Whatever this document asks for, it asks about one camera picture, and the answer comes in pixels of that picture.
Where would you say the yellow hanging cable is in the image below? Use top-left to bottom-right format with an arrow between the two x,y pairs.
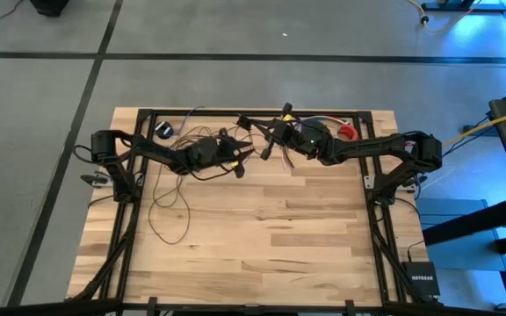
442,104 -> 506,148

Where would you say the black Netgear network switch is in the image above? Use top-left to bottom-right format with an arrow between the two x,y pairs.
401,261 -> 441,298

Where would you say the black stand base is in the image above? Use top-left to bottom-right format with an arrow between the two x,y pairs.
420,0 -> 506,13

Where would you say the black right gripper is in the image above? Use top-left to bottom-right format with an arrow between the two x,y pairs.
248,102 -> 337,167

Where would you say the blue round device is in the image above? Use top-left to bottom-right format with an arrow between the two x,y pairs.
154,121 -> 174,140

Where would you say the red tape dispenser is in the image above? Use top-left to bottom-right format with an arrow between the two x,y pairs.
338,124 -> 360,142

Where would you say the long thin black cord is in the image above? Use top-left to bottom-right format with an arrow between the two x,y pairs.
147,125 -> 276,246

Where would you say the black switch cable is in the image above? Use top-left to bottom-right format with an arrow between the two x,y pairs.
406,239 -> 425,264

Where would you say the colourful cable bundle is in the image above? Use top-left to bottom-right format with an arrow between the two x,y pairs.
314,116 -> 351,126

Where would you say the beige cable with plug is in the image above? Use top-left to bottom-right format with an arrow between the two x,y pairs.
406,0 -> 485,34

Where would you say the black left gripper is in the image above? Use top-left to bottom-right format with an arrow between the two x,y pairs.
188,127 -> 257,179

